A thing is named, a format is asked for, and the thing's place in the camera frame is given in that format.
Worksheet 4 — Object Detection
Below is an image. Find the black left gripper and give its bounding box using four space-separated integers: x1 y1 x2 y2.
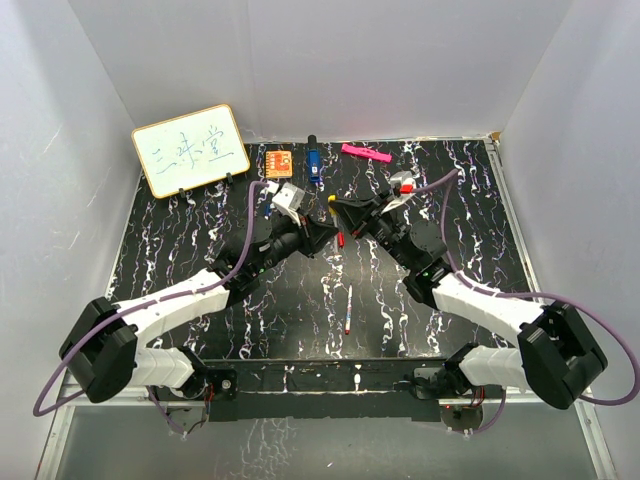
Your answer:
252 207 336 275

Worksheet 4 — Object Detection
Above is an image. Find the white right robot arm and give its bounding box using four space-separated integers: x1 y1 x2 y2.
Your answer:
329 195 608 410

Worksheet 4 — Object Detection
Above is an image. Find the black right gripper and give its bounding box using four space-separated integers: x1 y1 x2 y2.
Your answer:
331 193 414 272

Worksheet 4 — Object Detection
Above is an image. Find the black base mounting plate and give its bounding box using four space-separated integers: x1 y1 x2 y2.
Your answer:
199 358 494 424

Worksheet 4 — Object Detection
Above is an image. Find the small orange notebook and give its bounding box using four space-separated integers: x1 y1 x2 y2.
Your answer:
265 150 293 179

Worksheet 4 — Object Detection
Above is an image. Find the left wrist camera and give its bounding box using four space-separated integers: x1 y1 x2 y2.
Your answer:
272 182 306 226

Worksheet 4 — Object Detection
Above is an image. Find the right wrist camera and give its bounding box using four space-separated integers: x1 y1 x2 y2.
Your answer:
382 171 416 213

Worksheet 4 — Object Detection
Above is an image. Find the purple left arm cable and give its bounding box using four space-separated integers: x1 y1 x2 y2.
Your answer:
32 179 281 441

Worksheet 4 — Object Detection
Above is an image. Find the red marker pen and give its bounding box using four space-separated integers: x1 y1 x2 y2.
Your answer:
344 285 353 335

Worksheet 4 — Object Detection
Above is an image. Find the yellow marker pen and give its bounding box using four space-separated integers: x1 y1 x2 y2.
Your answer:
330 210 339 255

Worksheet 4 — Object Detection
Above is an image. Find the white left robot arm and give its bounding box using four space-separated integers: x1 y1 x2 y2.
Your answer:
59 215 338 403

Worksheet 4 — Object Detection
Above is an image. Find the small yellow-framed whiteboard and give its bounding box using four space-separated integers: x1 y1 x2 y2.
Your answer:
131 104 250 199

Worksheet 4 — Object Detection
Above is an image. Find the pink plastic clip bar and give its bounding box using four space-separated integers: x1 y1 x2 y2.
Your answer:
341 143 392 164

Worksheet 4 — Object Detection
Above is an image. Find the blue stapler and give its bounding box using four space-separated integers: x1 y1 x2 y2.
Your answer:
306 135 321 184

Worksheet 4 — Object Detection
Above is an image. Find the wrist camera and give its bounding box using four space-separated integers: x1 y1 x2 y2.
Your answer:
382 171 416 213
272 182 306 226

